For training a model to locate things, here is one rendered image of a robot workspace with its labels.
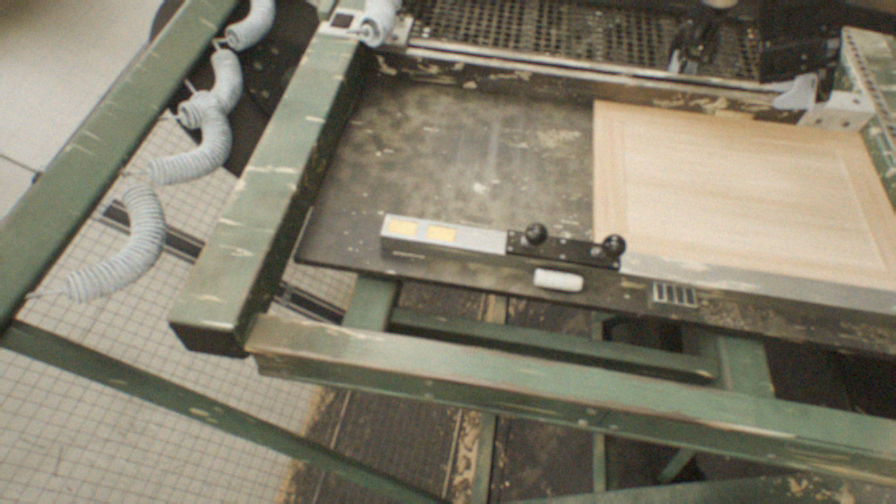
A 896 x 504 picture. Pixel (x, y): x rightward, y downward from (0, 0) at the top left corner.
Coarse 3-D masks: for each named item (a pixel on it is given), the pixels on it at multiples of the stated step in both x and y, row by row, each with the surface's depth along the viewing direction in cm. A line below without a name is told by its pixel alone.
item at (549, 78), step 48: (384, 48) 123; (432, 48) 125; (480, 48) 125; (528, 96) 127; (576, 96) 125; (624, 96) 123; (672, 96) 122; (720, 96) 120; (768, 96) 120; (864, 96) 121
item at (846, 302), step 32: (384, 224) 98; (448, 224) 99; (448, 256) 99; (480, 256) 97; (512, 256) 96; (640, 256) 97; (640, 288) 97; (704, 288) 95; (736, 288) 94; (768, 288) 94; (800, 288) 95; (832, 288) 95; (864, 288) 95; (864, 320) 95
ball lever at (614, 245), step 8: (608, 240) 84; (616, 240) 83; (624, 240) 84; (592, 248) 95; (600, 248) 95; (608, 248) 84; (616, 248) 83; (624, 248) 84; (592, 256) 95; (600, 256) 94; (608, 256) 85; (616, 256) 84
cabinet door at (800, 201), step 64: (640, 128) 121; (704, 128) 121; (768, 128) 122; (640, 192) 109; (704, 192) 110; (768, 192) 111; (832, 192) 112; (704, 256) 100; (768, 256) 101; (832, 256) 102
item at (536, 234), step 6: (534, 222) 85; (528, 228) 85; (534, 228) 84; (540, 228) 84; (546, 228) 85; (528, 234) 84; (534, 234) 84; (540, 234) 84; (546, 234) 84; (522, 240) 95; (528, 240) 85; (534, 240) 84; (540, 240) 84; (546, 240) 85; (522, 246) 95; (528, 246) 95; (534, 246) 95
